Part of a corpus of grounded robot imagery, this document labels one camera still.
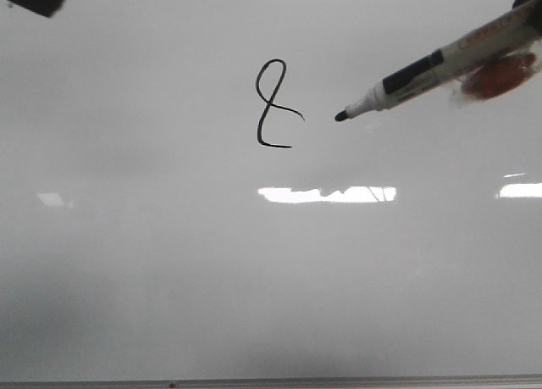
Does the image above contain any black whiteboard marker pen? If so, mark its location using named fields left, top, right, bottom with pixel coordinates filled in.
left=335, top=0, right=541, bottom=122

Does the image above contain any white glossy whiteboard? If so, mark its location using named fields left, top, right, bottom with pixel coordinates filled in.
left=1, top=0, right=541, bottom=381

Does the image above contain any red item taped to marker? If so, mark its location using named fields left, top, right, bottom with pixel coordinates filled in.
left=446, top=40, right=541, bottom=108

